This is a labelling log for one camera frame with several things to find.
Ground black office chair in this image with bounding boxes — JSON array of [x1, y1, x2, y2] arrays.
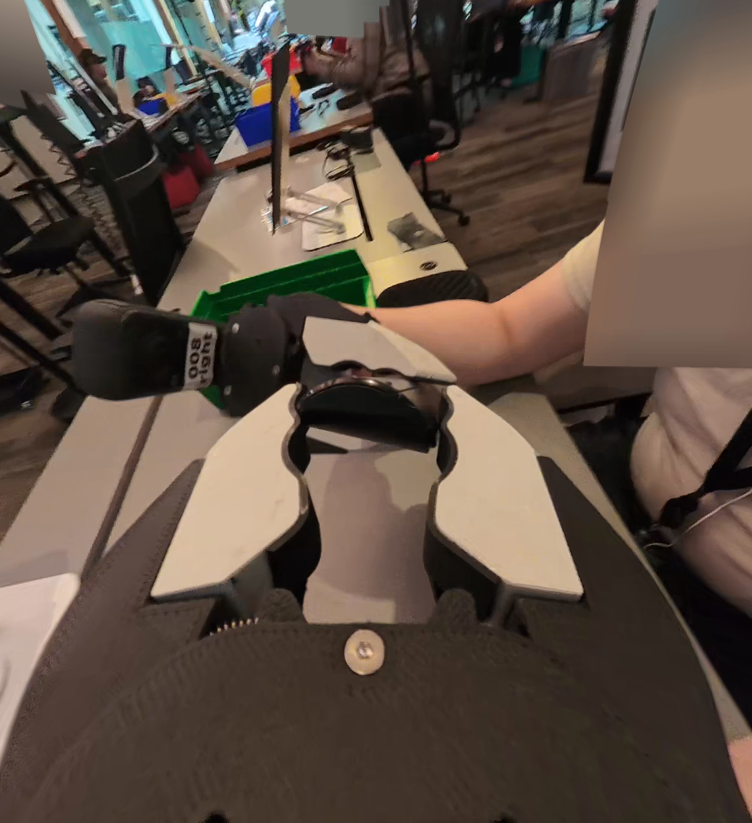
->
[[0, 164, 103, 287], [371, 0, 473, 227]]

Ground person's beige shirt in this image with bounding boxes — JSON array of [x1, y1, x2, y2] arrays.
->
[[559, 219, 752, 640]]

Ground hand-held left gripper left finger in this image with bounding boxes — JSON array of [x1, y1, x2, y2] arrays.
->
[[150, 382, 323, 604]]

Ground tilted black monitor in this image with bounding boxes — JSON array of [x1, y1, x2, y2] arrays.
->
[[265, 40, 300, 237]]

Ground wooden table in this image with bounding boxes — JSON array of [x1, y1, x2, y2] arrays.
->
[[214, 96, 377, 173]]

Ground small plastic bag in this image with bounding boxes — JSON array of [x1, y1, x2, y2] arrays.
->
[[387, 212, 446, 252]]

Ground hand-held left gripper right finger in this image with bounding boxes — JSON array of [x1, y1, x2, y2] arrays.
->
[[422, 384, 584, 628]]

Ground green plastic bin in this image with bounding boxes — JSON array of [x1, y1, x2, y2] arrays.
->
[[190, 249, 378, 412]]

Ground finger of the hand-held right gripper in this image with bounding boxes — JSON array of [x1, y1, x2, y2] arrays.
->
[[302, 315, 459, 387]]

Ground black computer mouse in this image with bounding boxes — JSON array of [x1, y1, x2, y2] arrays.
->
[[295, 369, 449, 453]]

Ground black shoulder strap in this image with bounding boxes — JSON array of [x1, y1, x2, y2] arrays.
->
[[658, 369, 752, 531]]

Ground yellow plastic bin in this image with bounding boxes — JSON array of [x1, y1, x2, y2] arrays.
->
[[250, 74, 303, 107]]

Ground black trash bin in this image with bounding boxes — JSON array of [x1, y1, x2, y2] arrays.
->
[[90, 121, 189, 306]]

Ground blue plastic bin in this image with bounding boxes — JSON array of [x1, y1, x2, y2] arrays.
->
[[235, 96, 303, 147]]

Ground black desk camera stand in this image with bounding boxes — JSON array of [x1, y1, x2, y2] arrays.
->
[[325, 124, 378, 244]]

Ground grey desk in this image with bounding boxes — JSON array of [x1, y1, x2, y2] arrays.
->
[[0, 125, 752, 823]]

